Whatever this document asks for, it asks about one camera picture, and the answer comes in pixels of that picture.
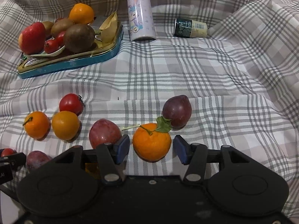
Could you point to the cherry tomato on plate front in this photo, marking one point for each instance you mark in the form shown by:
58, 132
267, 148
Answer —
51, 46

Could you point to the yellow paper wrapper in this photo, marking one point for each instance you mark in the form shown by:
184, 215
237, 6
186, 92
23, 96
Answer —
108, 28

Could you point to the purple plum front left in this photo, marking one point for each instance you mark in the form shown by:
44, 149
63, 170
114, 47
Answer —
35, 159

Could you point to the red apple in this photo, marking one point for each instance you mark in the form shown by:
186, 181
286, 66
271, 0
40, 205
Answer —
32, 38

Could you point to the brown kiwi on plate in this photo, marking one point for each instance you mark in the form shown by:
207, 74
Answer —
61, 25

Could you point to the white patterned small plate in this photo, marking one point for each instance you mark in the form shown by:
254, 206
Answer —
44, 54

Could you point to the large orange on tray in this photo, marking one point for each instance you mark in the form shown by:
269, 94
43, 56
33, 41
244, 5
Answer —
81, 14

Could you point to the orange mandarin with stem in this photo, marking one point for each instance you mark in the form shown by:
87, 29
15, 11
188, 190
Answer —
36, 125

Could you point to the blue gold tin tray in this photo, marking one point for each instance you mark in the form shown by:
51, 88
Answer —
36, 66

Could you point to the mandarin with green leaf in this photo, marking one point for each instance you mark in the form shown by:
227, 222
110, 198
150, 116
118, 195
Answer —
152, 141

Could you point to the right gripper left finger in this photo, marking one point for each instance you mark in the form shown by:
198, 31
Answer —
109, 155

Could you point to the cherry tomato on plate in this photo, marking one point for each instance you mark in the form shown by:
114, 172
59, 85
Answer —
60, 38
51, 46

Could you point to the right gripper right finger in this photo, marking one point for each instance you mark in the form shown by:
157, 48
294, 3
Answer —
193, 155

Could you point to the red tomato back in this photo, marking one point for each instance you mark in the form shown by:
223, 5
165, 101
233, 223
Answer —
72, 103

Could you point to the dark purple plum right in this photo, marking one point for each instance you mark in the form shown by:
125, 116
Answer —
178, 110

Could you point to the cherry tomato on plate back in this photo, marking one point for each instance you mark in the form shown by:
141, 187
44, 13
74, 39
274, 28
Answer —
60, 38

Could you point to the red tomato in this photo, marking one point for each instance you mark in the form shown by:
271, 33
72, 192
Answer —
7, 152
72, 103

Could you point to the large brown round fruit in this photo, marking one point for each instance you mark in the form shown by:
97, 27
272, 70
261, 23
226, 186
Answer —
79, 38

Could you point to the purple cartoon thermos bottle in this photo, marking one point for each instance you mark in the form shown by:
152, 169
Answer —
141, 22

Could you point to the green foil candy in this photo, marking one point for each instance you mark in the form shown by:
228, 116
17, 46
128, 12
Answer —
22, 57

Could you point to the yellow orange round fruit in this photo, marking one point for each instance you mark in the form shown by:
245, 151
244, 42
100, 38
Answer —
65, 125

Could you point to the grey plaid sofa cover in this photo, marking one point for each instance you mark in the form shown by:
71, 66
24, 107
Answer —
241, 80

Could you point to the dark green drink can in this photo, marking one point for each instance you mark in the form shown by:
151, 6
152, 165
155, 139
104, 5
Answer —
187, 28

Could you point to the orange yellow fruit front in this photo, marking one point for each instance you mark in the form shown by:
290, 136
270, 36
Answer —
93, 170

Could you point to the purple plum middle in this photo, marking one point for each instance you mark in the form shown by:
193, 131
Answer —
104, 131

